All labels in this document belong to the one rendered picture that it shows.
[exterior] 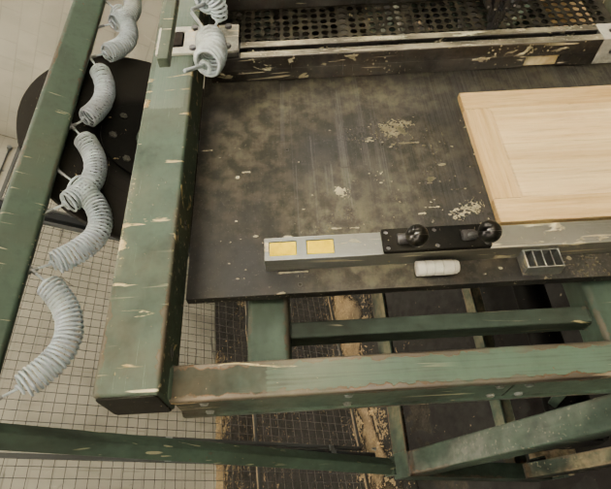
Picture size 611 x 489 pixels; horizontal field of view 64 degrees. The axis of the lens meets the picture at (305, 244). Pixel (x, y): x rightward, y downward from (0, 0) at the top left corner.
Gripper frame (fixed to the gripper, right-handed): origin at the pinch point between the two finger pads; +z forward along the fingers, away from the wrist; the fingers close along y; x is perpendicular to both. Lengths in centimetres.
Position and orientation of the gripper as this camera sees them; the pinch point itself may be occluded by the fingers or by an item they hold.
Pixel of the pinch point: (494, 20)
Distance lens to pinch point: 139.5
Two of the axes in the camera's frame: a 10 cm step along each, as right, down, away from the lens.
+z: 0.2, 5.3, 8.5
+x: 0.5, 8.5, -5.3
